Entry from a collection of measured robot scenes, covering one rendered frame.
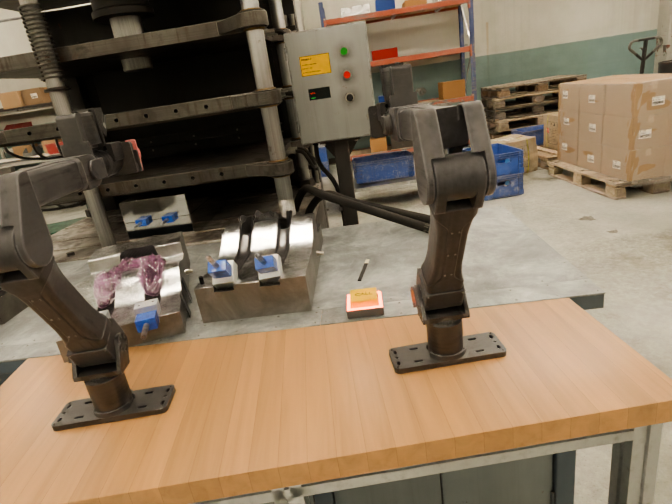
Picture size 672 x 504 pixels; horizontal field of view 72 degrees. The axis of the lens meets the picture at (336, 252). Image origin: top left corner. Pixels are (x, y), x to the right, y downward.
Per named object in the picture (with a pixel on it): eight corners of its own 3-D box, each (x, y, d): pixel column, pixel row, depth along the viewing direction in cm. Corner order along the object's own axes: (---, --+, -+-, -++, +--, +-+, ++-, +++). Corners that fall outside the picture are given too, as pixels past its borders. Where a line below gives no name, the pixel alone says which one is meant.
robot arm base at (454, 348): (383, 315, 85) (391, 335, 78) (491, 298, 85) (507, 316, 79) (388, 353, 88) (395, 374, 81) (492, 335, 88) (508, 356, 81)
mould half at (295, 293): (311, 310, 108) (301, 257, 103) (202, 323, 110) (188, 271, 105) (323, 240, 155) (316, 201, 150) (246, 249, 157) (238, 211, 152)
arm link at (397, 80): (369, 71, 90) (378, 66, 79) (413, 64, 90) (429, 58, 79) (376, 132, 94) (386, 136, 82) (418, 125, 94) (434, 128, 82)
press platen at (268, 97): (296, 142, 165) (286, 84, 159) (-43, 190, 175) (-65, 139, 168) (313, 121, 243) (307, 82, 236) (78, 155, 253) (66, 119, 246)
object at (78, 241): (309, 243, 178) (306, 225, 175) (-9, 283, 187) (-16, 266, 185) (322, 192, 256) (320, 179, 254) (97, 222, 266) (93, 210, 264)
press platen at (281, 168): (306, 205, 173) (298, 158, 167) (-18, 248, 183) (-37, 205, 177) (320, 165, 251) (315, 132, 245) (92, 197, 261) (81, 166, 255)
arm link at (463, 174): (415, 290, 87) (425, 147, 62) (450, 284, 87) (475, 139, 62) (423, 318, 83) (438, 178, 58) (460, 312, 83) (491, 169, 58)
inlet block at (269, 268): (270, 265, 96) (267, 241, 98) (246, 269, 97) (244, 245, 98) (283, 279, 109) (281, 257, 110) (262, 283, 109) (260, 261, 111)
